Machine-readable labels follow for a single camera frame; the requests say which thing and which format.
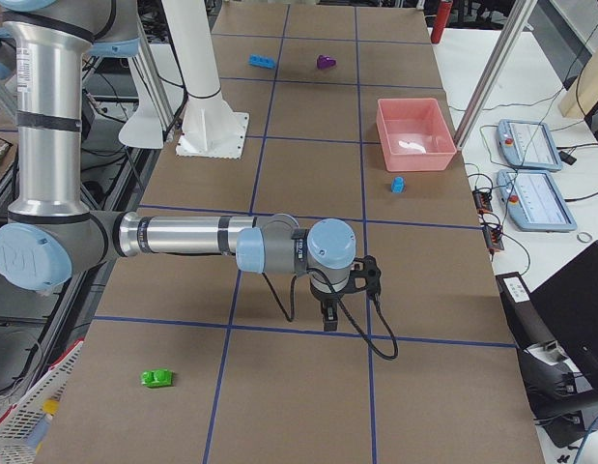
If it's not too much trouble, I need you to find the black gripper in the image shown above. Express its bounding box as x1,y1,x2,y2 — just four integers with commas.
307,255,380,332

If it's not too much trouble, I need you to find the teach pendant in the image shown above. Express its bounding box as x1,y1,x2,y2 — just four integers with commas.
496,119,562,172
497,169,577,232

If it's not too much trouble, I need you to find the black laptop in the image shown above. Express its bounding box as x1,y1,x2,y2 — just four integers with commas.
496,241,598,448

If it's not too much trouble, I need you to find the small blue toy block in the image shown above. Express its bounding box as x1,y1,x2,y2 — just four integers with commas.
390,176,405,193

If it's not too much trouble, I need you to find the long blue toy block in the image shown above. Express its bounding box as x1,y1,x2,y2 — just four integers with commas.
248,54,276,70

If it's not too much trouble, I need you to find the purple toy block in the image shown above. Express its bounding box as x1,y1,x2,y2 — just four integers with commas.
316,54,337,70

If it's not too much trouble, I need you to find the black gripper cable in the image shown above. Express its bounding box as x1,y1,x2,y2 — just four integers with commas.
262,270,400,360

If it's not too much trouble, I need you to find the aluminium frame post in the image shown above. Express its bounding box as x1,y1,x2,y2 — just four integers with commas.
453,0,538,150

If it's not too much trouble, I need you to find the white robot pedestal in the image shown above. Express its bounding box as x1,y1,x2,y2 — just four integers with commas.
162,0,249,160

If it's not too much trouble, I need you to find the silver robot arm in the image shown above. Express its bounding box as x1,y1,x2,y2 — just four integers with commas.
0,1,382,332

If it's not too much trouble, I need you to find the near teach pendant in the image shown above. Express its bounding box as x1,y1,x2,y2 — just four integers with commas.
497,169,577,232

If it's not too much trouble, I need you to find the white wire basket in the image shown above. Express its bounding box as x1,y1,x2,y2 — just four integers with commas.
0,338,84,463

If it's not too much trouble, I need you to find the pink plastic box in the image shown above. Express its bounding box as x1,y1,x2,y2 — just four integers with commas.
376,98,457,172

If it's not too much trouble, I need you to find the red bottle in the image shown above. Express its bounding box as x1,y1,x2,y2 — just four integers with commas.
430,0,453,44

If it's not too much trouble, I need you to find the far teach pendant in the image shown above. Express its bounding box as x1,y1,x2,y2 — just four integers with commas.
496,119,562,172

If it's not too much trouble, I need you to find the green toy block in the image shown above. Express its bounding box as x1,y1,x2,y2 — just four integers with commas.
140,368,174,389

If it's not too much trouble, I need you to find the orange black USB hub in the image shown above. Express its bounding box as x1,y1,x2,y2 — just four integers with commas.
472,188,493,215

